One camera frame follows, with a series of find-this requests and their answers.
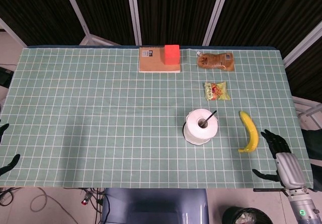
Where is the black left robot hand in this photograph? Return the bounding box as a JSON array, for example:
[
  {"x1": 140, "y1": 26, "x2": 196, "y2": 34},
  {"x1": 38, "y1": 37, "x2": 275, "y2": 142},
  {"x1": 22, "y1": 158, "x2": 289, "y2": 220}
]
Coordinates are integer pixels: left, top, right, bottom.
[{"x1": 0, "y1": 119, "x2": 21, "y2": 177}]

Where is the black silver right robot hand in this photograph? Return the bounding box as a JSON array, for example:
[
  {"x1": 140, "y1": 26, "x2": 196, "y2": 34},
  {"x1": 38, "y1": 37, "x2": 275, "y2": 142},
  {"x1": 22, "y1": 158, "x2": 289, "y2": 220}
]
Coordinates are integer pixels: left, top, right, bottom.
[{"x1": 252, "y1": 129, "x2": 308, "y2": 191}]

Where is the white toilet paper roll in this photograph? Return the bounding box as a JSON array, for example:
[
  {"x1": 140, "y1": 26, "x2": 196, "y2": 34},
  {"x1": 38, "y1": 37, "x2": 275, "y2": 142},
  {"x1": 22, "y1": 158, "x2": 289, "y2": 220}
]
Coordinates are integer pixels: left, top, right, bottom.
[{"x1": 183, "y1": 108, "x2": 219, "y2": 146}]

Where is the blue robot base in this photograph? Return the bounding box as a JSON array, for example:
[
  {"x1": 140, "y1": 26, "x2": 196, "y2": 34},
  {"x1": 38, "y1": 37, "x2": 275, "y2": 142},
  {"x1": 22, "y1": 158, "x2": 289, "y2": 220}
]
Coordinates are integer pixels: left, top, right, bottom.
[{"x1": 100, "y1": 188, "x2": 210, "y2": 224}]

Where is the green grid cutting mat table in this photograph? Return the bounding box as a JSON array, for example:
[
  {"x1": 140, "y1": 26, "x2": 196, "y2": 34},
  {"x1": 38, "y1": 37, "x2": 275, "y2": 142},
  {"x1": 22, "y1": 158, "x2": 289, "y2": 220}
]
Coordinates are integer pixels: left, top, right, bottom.
[{"x1": 0, "y1": 47, "x2": 314, "y2": 190}]

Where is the yellow banana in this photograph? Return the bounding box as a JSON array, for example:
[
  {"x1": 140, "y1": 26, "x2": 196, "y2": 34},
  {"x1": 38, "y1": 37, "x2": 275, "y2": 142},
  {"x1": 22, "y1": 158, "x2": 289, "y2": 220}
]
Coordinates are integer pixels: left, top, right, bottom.
[{"x1": 237, "y1": 111, "x2": 260, "y2": 154}]

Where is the black trash bin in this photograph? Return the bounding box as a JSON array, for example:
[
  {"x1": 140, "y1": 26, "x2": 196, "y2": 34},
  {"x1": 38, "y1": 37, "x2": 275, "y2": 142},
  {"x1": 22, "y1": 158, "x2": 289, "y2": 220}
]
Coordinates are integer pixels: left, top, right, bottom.
[{"x1": 221, "y1": 205, "x2": 274, "y2": 224}]

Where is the black red power plug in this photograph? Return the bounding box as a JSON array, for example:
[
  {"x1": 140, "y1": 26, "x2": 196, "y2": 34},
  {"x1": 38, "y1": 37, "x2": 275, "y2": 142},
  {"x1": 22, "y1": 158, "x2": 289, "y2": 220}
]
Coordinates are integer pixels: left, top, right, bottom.
[{"x1": 80, "y1": 192, "x2": 93, "y2": 206}]

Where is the black floor device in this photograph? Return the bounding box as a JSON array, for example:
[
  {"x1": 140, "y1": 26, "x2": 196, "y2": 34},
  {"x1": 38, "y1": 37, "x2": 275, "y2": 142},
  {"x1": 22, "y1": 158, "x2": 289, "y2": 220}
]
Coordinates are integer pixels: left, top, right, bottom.
[{"x1": 0, "y1": 66, "x2": 14, "y2": 86}]

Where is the green snack packet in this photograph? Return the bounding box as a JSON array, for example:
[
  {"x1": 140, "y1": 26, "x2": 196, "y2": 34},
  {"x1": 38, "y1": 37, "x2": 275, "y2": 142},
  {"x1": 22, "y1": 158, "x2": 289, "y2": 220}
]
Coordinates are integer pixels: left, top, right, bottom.
[{"x1": 204, "y1": 81, "x2": 231, "y2": 102}]

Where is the brown sauce pouch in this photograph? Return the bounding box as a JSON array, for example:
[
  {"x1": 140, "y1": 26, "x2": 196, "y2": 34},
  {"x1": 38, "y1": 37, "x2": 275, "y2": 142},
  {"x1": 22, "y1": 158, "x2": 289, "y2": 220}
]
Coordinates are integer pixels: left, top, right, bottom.
[{"x1": 196, "y1": 51, "x2": 235, "y2": 71}]

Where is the red cube block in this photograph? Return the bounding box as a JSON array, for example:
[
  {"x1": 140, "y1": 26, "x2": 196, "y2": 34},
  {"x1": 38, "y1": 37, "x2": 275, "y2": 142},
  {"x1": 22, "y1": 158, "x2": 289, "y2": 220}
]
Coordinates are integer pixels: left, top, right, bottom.
[{"x1": 164, "y1": 44, "x2": 181, "y2": 65}]

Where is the brown spiral notebook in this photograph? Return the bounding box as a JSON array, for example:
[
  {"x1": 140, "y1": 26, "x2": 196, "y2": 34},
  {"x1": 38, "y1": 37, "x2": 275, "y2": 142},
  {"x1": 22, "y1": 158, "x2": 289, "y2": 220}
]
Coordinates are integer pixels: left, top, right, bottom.
[{"x1": 138, "y1": 46, "x2": 182, "y2": 73}]

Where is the white framed folding screen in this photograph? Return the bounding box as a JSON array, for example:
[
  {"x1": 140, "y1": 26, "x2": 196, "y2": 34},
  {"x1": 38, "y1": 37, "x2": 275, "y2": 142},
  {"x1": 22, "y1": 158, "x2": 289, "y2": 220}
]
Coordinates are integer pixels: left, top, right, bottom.
[{"x1": 0, "y1": 0, "x2": 322, "y2": 66}]

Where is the grey floor cable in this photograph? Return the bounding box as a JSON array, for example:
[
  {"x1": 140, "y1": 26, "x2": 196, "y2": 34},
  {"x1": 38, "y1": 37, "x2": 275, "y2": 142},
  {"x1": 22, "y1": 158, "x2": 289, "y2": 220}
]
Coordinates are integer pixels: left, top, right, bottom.
[{"x1": 30, "y1": 187, "x2": 81, "y2": 224}]

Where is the black wire roll holder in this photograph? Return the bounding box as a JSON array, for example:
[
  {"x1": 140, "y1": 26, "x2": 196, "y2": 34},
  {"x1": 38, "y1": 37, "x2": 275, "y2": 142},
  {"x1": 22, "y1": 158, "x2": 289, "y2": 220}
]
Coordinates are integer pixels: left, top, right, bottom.
[{"x1": 183, "y1": 110, "x2": 217, "y2": 146}]

